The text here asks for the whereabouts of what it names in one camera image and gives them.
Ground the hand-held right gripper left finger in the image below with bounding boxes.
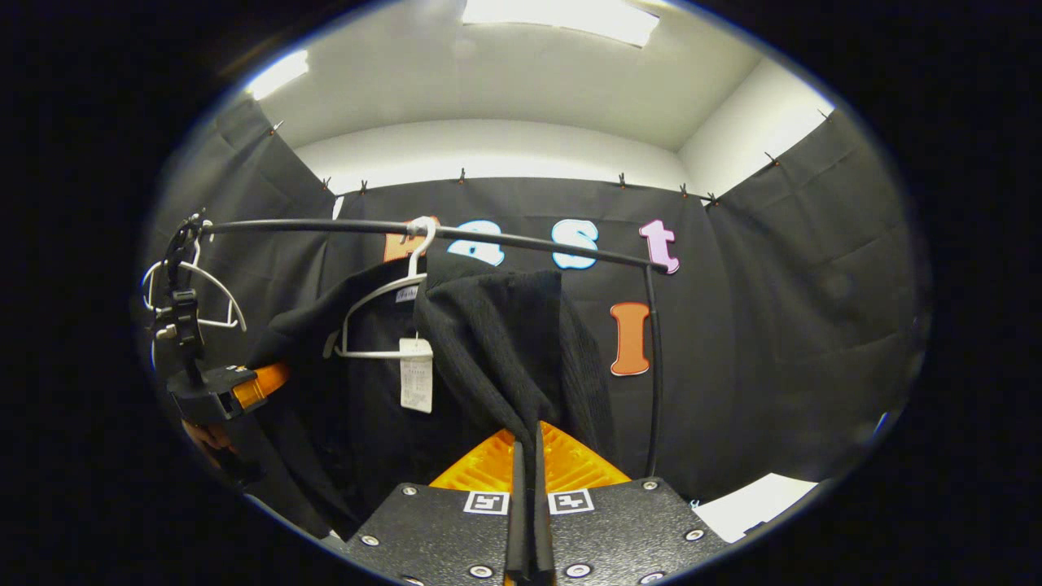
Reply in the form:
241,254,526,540
340,427,530,586

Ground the black clothes rack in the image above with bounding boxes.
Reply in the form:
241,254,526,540
195,218,670,479

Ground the row of backdrop clips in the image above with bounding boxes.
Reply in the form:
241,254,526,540
273,120,831,208

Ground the black backdrop cloth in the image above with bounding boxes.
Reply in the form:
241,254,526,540
134,102,929,538

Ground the small ceiling light panel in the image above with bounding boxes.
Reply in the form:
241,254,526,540
244,49,312,102

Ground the black knit jacket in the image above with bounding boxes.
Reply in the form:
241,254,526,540
244,256,620,538

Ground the white hanger with label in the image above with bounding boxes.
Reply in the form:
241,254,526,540
330,216,440,361

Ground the white paper garment tag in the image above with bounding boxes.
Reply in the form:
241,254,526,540
399,338,435,414

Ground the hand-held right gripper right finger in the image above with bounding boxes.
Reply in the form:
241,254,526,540
532,421,732,586

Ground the empty white plastic hanger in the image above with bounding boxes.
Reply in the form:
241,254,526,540
141,236,247,333

